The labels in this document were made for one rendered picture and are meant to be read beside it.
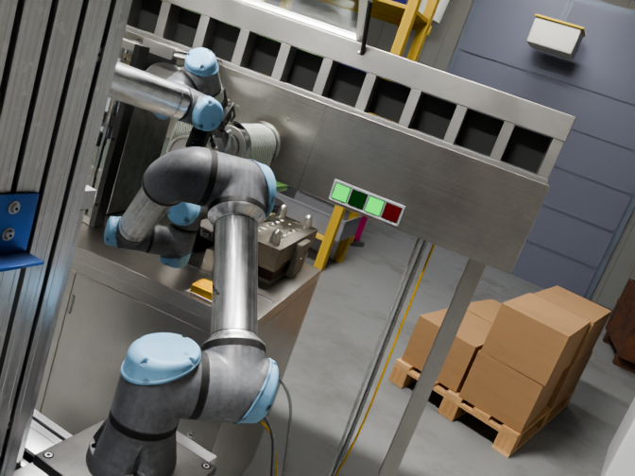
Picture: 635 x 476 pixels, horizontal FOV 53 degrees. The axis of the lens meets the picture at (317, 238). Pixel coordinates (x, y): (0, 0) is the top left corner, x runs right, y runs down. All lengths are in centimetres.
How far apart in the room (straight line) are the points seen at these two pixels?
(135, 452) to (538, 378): 266
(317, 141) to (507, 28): 608
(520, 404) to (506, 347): 30
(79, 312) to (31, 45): 116
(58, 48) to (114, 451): 63
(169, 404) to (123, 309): 77
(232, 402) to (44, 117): 54
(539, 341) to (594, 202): 452
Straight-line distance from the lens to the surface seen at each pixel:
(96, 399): 196
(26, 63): 85
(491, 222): 208
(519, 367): 354
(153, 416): 110
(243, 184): 128
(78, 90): 91
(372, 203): 211
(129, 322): 182
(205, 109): 145
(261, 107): 221
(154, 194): 133
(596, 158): 784
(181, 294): 169
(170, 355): 107
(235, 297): 118
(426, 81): 209
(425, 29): 548
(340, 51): 214
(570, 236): 789
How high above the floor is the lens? 155
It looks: 14 degrees down
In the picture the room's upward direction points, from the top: 20 degrees clockwise
